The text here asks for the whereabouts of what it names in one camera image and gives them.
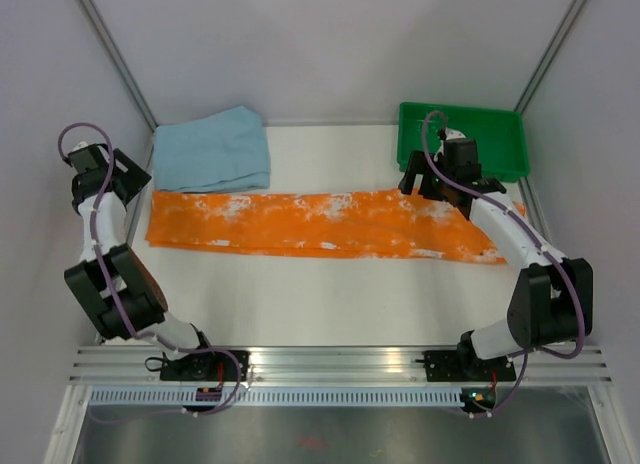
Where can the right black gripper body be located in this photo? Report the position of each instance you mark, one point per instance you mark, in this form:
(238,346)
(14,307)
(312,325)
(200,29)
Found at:
(430,176)

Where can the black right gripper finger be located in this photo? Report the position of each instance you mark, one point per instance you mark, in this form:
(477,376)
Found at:
(439,191)
(417,166)

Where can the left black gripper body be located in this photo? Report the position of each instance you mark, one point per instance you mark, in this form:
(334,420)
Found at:
(112,171)

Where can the orange tie-dye trousers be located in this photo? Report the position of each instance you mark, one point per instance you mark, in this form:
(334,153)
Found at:
(355,225)

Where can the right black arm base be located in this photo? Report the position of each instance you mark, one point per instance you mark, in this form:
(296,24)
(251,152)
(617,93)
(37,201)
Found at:
(461,365)

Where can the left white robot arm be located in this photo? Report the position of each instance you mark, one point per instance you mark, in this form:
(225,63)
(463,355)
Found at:
(113,287)

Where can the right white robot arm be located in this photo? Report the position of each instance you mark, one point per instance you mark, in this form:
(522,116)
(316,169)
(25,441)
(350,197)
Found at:
(551,307)

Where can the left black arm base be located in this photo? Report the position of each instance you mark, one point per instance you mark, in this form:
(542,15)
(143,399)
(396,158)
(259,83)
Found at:
(221,365)

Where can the light blue folded trousers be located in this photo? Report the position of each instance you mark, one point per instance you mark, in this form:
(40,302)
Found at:
(223,153)

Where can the green plastic tray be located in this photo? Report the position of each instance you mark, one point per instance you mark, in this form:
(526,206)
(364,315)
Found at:
(499,135)

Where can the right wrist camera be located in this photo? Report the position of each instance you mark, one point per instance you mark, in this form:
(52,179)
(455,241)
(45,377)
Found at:
(457,157)

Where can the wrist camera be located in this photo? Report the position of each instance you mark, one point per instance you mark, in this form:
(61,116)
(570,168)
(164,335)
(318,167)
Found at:
(85,157)
(457,157)

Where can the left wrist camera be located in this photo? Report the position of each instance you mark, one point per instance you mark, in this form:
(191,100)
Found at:
(85,157)

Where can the aluminium mounting rail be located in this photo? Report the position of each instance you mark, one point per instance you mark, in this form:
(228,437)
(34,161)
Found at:
(345,366)

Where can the white slotted cable duct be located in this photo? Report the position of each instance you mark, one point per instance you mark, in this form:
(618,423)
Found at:
(279,396)

